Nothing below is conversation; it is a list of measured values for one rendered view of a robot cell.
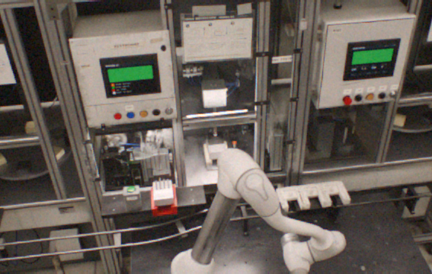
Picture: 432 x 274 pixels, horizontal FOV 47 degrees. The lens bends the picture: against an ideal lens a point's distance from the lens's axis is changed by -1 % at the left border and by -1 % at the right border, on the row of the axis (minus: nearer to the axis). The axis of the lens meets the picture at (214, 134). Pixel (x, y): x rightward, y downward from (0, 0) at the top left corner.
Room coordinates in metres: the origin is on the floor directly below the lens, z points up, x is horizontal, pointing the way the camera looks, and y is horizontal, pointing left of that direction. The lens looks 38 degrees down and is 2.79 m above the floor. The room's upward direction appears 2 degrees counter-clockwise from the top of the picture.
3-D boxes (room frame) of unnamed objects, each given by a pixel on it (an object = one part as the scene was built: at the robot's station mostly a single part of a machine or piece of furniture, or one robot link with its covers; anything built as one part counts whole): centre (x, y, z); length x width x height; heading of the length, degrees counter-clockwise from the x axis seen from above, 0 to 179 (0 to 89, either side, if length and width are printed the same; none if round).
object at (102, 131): (1.90, 0.38, 1.37); 0.36 x 0.04 x 0.04; 96
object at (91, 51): (2.04, 0.40, 1.60); 0.42 x 0.29 x 0.46; 96
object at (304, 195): (1.89, -0.51, 0.84); 0.36 x 0.14 x 0.10; 96
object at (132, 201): (1.83, 0.43, 0.97); 0.08 x 0.08 x 0.12; 6
